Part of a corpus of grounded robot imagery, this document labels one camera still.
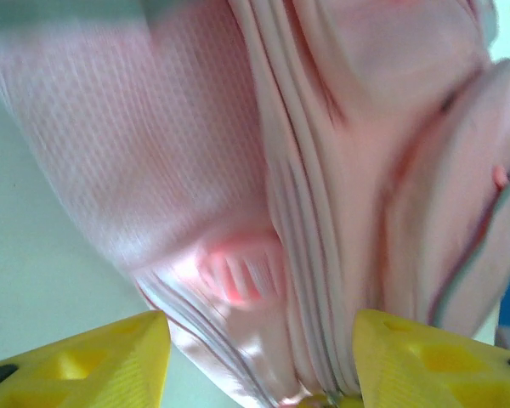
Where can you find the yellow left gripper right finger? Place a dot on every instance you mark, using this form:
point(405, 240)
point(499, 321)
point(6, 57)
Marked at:
point(429, 370)

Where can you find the pink backpack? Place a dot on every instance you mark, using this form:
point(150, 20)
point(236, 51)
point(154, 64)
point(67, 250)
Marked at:
point(280, 170)

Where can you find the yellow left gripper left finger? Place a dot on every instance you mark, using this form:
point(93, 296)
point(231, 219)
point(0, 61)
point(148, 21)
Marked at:
point(89, 370)

